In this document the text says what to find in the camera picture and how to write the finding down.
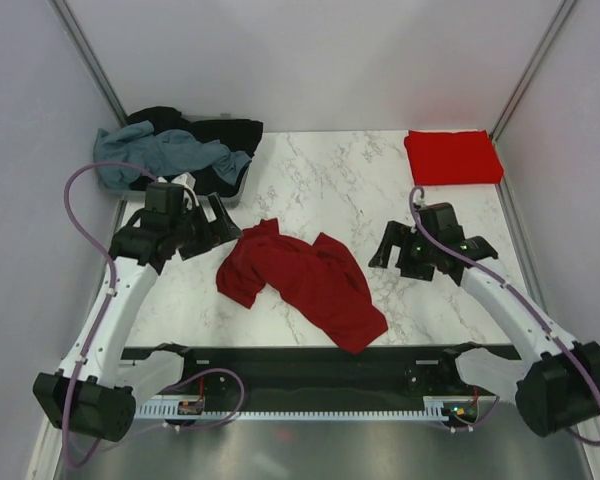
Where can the dark red t shirt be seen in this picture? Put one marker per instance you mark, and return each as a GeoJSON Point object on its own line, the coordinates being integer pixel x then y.
{"type": "Point", "coordinates": [321, 280]}

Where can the blue grey t shirt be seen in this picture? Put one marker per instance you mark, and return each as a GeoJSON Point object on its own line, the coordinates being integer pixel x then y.
{"type": "Point", "coordinates": [169, 153]}

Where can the right corner aluminium post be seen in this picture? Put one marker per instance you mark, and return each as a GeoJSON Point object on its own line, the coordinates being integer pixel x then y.
{"type": "Point", "coordinates": [540, 54]}

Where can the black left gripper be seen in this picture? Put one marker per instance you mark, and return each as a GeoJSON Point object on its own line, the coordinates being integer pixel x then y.
{"type": "Point", "coordinates": [215, 233]}

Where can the grey plastic laundry bin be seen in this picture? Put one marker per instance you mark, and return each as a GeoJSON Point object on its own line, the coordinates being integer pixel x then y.
{"type": "Point", "coordinates": [237, 134]}

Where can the folded bright red t shirt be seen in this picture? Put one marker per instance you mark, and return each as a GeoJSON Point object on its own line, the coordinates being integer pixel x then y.
{"type": "Point", "coordinates": [452, 158]}

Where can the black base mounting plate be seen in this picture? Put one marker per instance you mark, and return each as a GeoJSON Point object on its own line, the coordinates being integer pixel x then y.
{"type": "Point", "coordinates": [388, 376]}

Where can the left corner aluminium post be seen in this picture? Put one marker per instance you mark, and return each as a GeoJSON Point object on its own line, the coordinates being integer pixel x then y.
{"type": "Point", "coordinates": [87, 53]}

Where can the corner aluminium post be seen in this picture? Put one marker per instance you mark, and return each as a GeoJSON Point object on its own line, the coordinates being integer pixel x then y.
{"type": "Point", "coordinates": [87, 53]}
{"type": "Point", "coordinates": [540, 54]}

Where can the white slotted cable duct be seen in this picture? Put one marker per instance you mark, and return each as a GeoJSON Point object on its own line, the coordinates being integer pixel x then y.
{"type": "Point", "coordinates": [426, 409]}

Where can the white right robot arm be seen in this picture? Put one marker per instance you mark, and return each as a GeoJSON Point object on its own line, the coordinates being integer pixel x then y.
{"type": "Point", "coordinates": [555, 381]}

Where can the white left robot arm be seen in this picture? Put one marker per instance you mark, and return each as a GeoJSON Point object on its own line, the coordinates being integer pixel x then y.
{"type": "Point", "coordinates": [90, 393]}

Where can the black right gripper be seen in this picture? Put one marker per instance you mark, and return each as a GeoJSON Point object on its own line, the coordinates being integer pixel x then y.
{"type": "Point", "coordinates": [399, 235]}

